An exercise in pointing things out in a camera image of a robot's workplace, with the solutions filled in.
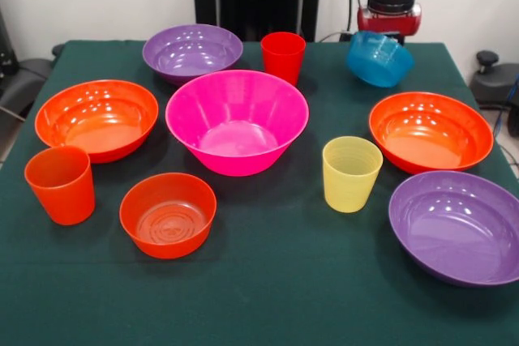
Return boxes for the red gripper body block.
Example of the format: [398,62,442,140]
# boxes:
[357,3,422,38]

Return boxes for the blue bowl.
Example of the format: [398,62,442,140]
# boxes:
[345,30,415,88]

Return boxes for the large pink bowl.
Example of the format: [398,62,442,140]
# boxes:
[165,69,311,177]

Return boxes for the red cup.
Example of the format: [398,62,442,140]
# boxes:
[260,32,307,87]

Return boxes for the large orange bowl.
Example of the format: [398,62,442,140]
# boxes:
[34,79,160,164]
[368,92,495,176]

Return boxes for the yellow cup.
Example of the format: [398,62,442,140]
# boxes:
[322,136,384,214]

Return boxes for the purple bowl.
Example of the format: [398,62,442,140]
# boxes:
[141,23,244,87]
[388,170,519,288]

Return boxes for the dark green tablecloth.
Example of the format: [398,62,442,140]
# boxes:
[0,40,519,346]

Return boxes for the small orange bowl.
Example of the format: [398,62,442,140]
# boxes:
[118,172,218,260]

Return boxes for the orange cup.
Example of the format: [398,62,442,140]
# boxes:
[24,146,97,227]

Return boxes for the black side stand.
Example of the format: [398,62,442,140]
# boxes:
[0,9,45,120]

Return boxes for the black pedestal leg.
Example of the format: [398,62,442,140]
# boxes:
[470,50,519,106]
[15,43,66,94]

